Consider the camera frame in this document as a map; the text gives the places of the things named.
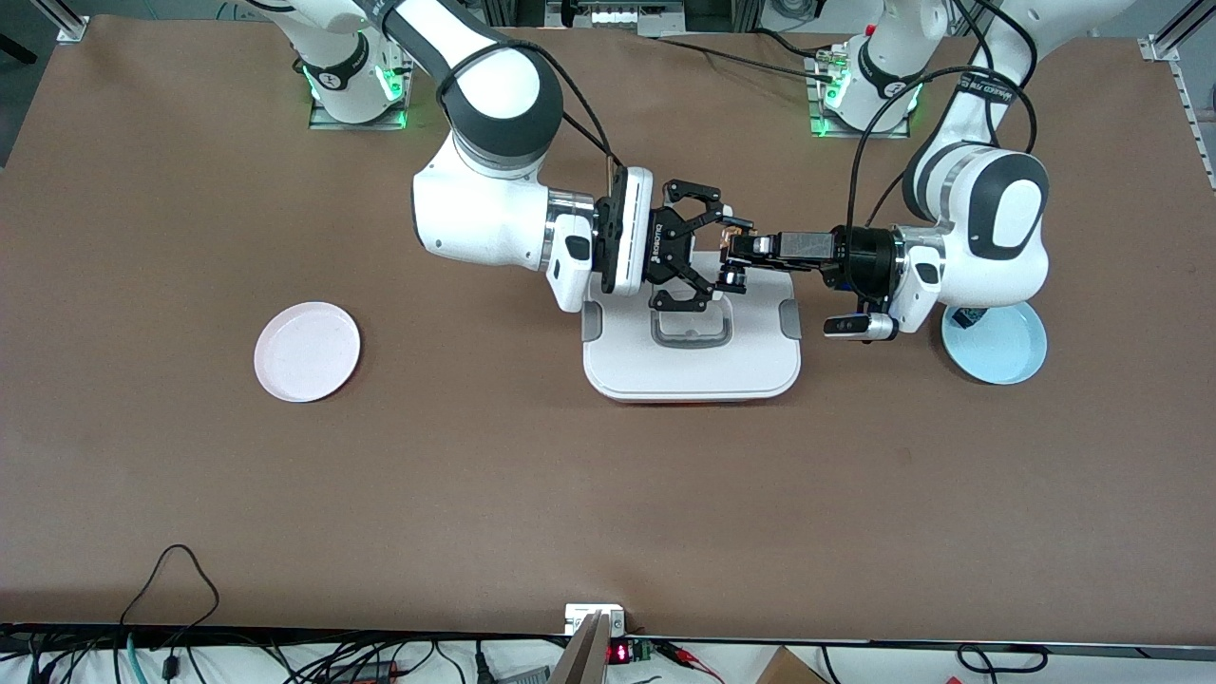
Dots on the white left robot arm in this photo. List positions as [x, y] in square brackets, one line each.
[997, 247]

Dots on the red LED display board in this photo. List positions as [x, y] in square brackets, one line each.
[619, 653]

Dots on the aluminium frame with white strip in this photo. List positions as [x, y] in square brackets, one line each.
[617, 17]

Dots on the black power adapter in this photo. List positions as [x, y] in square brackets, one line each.
[366, 672]

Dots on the light blue round plate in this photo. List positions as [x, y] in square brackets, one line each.
[997, 353]

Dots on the red clip leads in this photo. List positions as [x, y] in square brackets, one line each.
[693, 660]

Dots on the grey aluminium bar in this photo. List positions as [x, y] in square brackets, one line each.
[584, 655]

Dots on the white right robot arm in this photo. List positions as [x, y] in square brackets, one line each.
[475, 209]

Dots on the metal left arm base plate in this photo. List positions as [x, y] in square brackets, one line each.
[855, 134]

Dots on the aluminium corner profile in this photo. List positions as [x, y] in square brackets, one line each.
[66, 24]

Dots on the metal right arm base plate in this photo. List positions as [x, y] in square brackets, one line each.
[328, 123]

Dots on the brown cardboard piece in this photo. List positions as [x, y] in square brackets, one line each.
[788, 668]

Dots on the orange push button switch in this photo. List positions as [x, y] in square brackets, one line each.
[731, 230]

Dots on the green push button switch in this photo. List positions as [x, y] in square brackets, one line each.
[967, 318]

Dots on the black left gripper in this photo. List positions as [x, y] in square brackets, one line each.
[863, 255]

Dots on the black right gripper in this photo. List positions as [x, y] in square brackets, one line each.
[662, 249]

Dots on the pink round plate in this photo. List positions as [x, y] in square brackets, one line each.
[304, 356]

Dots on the white bracket block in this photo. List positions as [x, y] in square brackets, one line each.
[594, 613]

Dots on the aluminium side rail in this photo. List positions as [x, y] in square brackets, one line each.
[1192, 104]

